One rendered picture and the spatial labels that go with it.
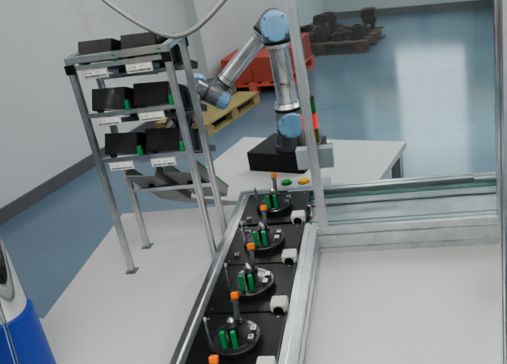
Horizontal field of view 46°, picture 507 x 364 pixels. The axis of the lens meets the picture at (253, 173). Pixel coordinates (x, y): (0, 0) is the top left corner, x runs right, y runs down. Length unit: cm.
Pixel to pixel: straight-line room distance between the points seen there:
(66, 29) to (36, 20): 34
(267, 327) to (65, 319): 78
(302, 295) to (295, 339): 19
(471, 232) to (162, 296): 104
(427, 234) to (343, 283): 33
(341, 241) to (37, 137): 390
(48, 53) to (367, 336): 446
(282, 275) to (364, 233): 37
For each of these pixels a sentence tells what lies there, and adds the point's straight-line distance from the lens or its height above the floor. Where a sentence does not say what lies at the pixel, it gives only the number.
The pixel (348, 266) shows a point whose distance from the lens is 205.
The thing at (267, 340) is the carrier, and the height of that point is 97.
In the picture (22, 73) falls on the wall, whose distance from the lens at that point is 550.
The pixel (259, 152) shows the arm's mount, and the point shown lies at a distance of 282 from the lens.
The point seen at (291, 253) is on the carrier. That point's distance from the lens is 191.
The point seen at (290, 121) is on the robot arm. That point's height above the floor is 114.
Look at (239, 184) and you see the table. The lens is 275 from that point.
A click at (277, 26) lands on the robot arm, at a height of 154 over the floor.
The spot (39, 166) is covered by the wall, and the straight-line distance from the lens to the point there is 561.
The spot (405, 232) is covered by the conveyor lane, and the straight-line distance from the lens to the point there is 208.
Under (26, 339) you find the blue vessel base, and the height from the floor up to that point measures 107.
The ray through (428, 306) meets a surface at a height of 86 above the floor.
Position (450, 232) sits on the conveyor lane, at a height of 91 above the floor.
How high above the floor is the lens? 199
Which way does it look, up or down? 23 degrees down
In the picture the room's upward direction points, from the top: 11 degrees counter-clockwise
